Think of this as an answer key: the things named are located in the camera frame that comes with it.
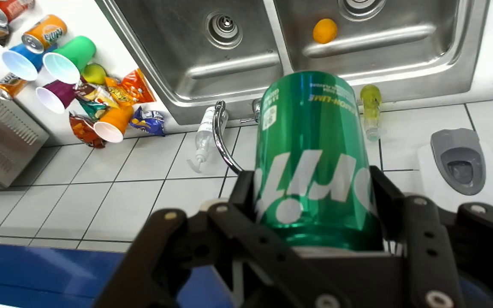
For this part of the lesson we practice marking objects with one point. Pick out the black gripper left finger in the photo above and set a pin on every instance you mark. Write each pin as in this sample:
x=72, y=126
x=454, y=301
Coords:
x=170, y=245

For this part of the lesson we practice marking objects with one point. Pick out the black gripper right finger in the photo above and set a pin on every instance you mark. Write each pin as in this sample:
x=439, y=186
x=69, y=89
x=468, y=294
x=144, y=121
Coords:
x=449, y=255

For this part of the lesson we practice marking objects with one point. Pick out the green soda can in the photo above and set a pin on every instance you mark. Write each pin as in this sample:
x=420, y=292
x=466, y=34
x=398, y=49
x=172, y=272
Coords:
x=312, y=171

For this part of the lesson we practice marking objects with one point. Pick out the stainless steel double sink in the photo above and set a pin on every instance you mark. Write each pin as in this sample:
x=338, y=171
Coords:
x=199, y=51

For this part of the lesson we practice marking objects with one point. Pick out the blue upper cabinet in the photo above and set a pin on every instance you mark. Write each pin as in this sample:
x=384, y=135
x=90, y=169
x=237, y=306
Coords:
x=52, y=277

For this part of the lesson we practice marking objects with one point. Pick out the orange soda can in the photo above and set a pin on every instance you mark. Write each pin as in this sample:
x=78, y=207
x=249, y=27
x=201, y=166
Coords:
x=45, y=32

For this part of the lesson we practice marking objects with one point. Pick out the red soda can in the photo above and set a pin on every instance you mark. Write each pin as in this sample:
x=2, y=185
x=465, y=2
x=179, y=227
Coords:
x=13, y=8

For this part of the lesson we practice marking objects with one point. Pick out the clear hand soap bottle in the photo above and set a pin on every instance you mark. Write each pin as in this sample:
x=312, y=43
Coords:
x=204, y=140

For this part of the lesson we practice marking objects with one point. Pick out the chrome gooseneck faucet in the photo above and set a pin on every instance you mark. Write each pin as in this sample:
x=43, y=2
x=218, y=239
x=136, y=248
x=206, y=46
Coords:
x=240, y=152

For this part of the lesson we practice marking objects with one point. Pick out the blue snack bag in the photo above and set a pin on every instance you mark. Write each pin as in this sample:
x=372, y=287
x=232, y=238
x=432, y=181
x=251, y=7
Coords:
x=150, y=120

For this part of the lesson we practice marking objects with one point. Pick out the green dish soap bottle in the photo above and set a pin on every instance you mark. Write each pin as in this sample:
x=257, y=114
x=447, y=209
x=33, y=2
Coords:
x=370, y=97

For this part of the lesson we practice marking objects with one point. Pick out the orange plastic cup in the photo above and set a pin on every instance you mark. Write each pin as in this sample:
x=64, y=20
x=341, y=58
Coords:
x=114, y=123

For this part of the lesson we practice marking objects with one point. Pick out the orange chip bag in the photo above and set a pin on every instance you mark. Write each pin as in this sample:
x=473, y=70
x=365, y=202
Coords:
x=131, y=89

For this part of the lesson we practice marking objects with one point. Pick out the small orange fruit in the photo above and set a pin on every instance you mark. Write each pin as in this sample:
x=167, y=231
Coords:
x=324, y=31

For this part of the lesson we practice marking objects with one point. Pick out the green pear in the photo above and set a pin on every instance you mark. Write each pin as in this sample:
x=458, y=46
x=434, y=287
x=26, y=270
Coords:
x=95, y=73

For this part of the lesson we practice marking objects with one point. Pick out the green plastic cup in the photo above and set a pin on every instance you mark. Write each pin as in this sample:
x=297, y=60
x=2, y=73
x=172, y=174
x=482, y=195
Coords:
x=71, y=58

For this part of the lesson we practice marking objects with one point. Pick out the stainless toaster oven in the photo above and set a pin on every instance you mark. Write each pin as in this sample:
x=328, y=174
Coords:
x=1, y=137

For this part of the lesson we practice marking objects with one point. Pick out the blue plastic cup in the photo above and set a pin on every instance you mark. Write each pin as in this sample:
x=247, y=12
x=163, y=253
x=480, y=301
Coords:
x=23, y=61

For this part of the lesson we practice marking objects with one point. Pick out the white wall soap dispenser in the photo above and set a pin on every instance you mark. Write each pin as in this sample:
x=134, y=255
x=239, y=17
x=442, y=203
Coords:
x=456, y=166

